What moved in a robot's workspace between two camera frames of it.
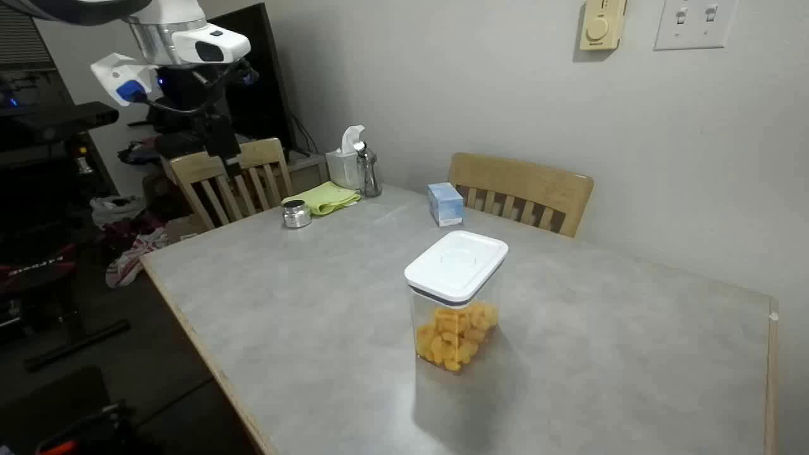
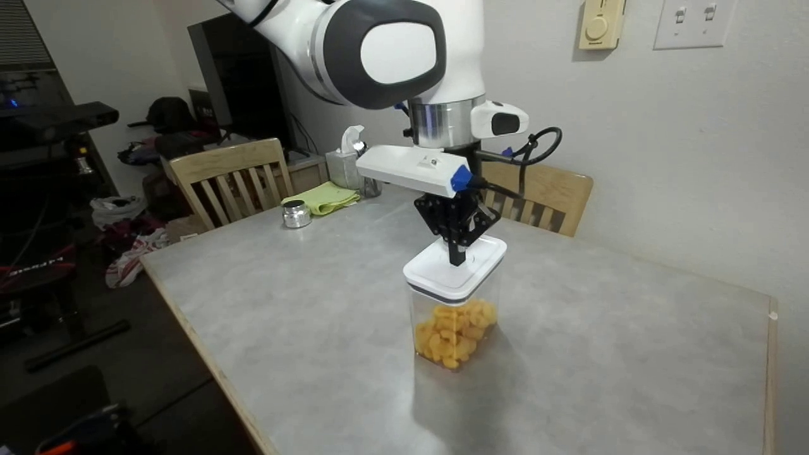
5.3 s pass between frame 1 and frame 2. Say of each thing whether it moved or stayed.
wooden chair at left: stayed
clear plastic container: stayed
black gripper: moved
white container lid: stayed
